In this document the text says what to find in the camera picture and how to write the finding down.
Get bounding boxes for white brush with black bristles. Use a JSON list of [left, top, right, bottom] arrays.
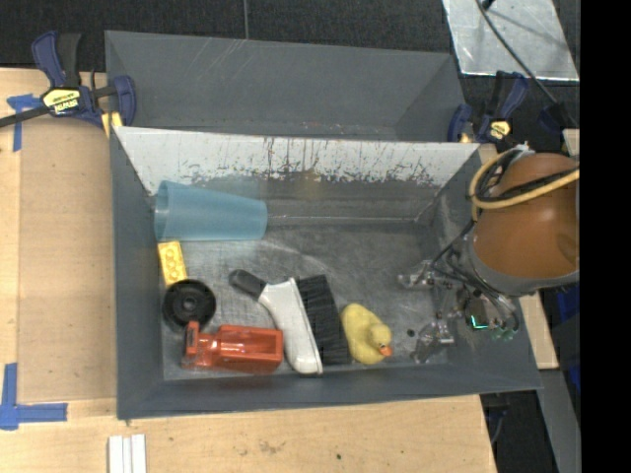
[[228, 269, 353, 375]]

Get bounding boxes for yellow toy brick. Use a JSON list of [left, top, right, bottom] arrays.
[[157, 239, 190, 287]]

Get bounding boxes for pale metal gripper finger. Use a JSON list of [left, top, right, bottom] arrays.
[[397, 269, 446, 290], [412, 319, 456, 365]]

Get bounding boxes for grey metal bin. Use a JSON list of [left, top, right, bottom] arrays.
[[103, 30, 544, 421]]

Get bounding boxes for light blue plastic cup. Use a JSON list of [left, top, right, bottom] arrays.
[[153, 179, 269, 242]]

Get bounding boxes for orange-red plastic tool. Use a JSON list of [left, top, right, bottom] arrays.
[[179, 319, 286, 375]]

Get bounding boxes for pale wood board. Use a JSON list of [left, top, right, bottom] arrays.
[[17, 69, 120, 406]]

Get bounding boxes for black round disc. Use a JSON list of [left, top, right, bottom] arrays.
[[161, 278, 218, 333]]

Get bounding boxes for yellow rubber duck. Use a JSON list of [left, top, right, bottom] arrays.
[[340, 303, 394, 366]]

